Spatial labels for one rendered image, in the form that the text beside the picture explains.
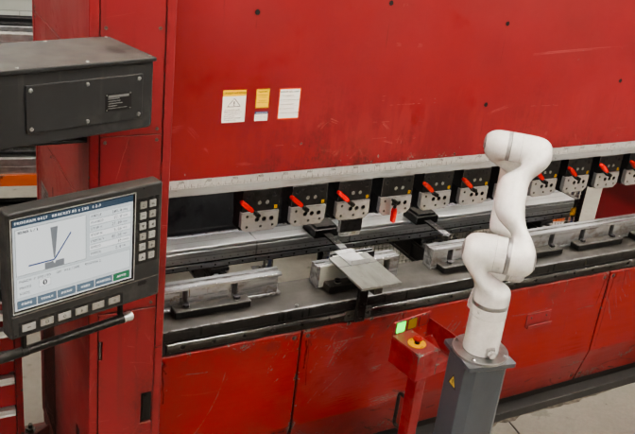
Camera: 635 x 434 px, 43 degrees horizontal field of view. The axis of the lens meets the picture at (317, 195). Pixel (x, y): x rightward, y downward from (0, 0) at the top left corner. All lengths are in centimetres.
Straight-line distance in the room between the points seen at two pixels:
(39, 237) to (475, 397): 151
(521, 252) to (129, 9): 138
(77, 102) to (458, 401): 158
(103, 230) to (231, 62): 81
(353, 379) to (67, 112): 188
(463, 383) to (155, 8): 154
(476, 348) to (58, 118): 152
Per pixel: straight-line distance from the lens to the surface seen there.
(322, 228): 346
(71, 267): 225
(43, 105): 207
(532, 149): 279
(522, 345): 405
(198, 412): 323
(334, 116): 300
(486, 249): 262
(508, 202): 270
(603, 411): 460
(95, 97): 213
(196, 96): 274
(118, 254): 231
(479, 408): 289
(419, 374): 322
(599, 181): 405
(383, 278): 318
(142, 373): 290
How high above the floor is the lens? 247
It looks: 22 degrees down
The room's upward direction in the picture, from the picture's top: 7 degrees clockwise
